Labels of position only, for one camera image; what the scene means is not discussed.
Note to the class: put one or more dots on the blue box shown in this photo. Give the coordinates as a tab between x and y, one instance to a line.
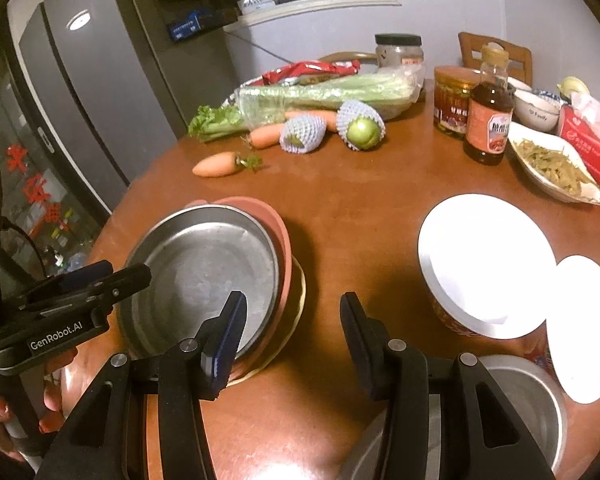
184	27

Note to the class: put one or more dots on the pink plate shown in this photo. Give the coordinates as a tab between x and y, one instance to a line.
282	255

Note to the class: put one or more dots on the round metal pan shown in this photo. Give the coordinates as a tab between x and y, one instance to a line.
200	270

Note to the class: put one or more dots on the carrot with green top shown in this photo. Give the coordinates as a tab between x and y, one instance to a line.
215	166

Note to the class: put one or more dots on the red snack packet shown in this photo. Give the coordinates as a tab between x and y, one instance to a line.
310	72

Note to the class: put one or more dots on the white ceramic bowl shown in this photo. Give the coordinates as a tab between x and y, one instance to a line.
537	115

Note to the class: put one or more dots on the glass jar with red label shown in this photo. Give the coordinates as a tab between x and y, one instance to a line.
450	105

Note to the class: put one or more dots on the white dish of pickled vegetables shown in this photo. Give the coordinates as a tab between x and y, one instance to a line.
550	162

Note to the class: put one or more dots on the dark sauce bottle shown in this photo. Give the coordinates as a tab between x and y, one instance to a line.
490	125

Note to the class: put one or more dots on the pale yellow fruit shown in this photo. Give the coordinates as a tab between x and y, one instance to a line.
572	87

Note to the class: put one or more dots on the wooden chair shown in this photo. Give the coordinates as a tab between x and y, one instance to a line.
517	60
347	56

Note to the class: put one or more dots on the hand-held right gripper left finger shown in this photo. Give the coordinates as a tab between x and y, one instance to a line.
225	345

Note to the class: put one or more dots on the grey refrigerator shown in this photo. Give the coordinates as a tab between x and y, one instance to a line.
95	90

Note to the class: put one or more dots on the blue patterned bowl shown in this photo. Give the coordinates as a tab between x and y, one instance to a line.
555	96

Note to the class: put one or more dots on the plastic jar with black lid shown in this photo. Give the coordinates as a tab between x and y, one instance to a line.
399	52

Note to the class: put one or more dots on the green fruit in foam net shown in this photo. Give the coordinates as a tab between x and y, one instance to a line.
302	132
362	127

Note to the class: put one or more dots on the steel bowl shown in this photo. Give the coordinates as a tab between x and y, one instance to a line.
520	410

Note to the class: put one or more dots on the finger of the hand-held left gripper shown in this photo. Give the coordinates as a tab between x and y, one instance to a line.
115	285
80	272

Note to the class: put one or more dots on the yellow plate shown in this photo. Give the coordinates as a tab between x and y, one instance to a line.
296	317

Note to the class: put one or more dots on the celery bunch in plastic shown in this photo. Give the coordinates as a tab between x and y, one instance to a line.
320	94

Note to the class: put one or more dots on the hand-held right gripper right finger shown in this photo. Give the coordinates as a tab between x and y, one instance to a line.
362	350

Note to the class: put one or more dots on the red tissue box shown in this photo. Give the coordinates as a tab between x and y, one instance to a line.
595	145

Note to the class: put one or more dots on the white box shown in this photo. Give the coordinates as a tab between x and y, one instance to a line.
256	4

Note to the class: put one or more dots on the person's left hand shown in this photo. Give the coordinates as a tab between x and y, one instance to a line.
55	400

